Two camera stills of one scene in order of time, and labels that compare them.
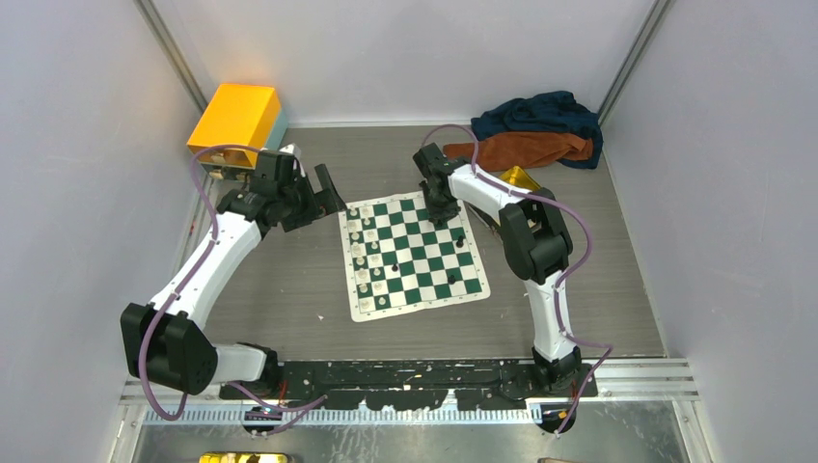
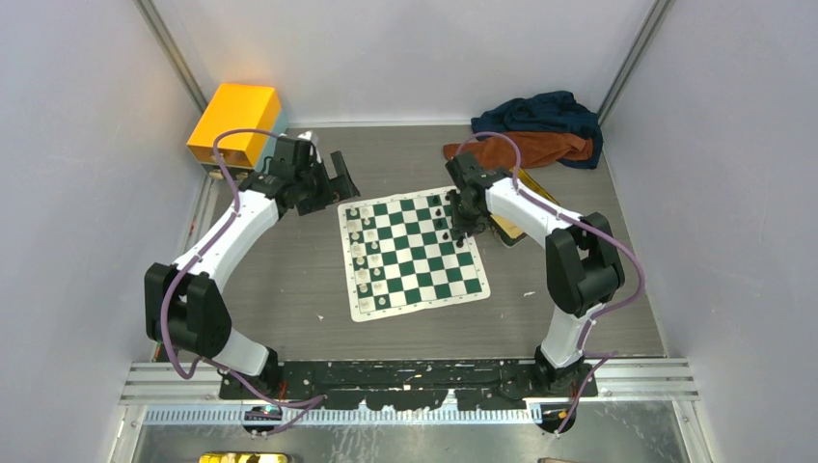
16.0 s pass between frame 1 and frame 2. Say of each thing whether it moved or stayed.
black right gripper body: moved
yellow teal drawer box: stayed
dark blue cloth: stayed
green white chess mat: stayed
